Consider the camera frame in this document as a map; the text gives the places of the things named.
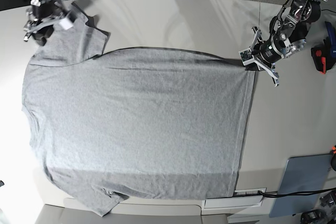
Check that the orange black tool at edge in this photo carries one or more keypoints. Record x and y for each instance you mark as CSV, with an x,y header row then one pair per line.
x,y
333,158

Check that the white table cable grommet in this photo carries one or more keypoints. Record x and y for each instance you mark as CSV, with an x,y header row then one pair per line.
x,y
241,199

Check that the black and red clamp tool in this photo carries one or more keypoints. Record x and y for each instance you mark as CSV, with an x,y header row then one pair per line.
x,y
323,56

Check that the black device bottom right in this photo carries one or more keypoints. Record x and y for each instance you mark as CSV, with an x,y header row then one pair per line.
x,y
313,216

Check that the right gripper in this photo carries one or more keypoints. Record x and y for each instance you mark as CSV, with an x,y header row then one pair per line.
x,y
40,23

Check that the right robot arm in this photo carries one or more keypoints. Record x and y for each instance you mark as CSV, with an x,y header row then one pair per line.
x,y
48,5

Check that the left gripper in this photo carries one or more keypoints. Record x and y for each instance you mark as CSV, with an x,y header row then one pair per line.
x,y
268,52

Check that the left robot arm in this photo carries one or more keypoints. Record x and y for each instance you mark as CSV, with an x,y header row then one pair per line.
x,y
287,36

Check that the grey blue tablet board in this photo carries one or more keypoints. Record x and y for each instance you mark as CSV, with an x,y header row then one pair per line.
x,y
302,173

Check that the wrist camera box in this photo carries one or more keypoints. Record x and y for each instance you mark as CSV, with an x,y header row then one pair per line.
x,y
246,57
68,21

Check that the grey T-shirt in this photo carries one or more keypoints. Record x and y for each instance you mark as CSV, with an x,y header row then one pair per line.
x,y
151,123

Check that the blue handled tool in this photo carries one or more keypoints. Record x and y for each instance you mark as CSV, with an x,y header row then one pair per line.
x,y
332,39

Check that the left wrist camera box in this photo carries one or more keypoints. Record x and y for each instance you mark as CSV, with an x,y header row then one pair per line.
x,y
246,57

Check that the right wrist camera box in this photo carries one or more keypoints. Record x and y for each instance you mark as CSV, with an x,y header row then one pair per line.
x,y
68,21

